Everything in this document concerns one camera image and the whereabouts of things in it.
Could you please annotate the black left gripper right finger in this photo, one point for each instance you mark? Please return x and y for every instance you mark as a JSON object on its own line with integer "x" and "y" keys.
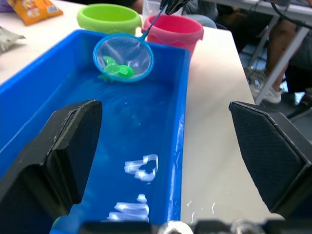
{"x": 273, "y": 158}

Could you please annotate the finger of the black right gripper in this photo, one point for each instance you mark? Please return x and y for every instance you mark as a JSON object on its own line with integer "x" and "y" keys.
{"x": 173, "y": 6}

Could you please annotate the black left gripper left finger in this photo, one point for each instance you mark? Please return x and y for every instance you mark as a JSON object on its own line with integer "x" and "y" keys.
{"x": 61, "y": 158}

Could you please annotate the blue round fishing net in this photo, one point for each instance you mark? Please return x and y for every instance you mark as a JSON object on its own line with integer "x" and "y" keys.
{"x": 126, "y": 51}

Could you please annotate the green toy fish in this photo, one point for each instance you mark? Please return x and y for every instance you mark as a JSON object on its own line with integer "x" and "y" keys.
{"x": 117, "y": 72}

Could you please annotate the clear plastic cup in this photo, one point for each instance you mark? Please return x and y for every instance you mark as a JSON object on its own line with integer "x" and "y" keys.
{"x": 150, "y": 9}

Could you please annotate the pink plastic bucket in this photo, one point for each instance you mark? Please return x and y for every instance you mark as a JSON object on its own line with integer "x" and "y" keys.
{"x": 175, "y": 36}

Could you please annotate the green plastic bucket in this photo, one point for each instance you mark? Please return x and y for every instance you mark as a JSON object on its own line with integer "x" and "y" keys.
{"x": 107, "y": 24}

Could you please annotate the blue plastic tub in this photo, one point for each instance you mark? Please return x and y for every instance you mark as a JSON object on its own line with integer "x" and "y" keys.
{"x": 146, "y": 109}

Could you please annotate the person in grey clothes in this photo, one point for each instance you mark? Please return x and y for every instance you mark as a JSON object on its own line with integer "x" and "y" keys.
{"x": 202, "y": 11}

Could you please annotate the seated person with white shoes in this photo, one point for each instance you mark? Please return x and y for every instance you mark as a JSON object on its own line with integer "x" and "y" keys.
{"x": 280, "y": 48}

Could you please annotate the white background table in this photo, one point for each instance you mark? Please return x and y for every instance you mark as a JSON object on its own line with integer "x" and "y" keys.
{"x": 301, "y": 13}

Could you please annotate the grey foil bag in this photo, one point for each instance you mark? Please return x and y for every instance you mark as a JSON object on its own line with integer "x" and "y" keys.
{"x": 8, "y": 40}

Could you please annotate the orange snack bag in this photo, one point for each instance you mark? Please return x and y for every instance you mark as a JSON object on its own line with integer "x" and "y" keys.
{"x": 36, "y": 9}

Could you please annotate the purple snack bag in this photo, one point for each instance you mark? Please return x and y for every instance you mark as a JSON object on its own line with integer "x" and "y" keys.
{"x": 6, "y": 5}

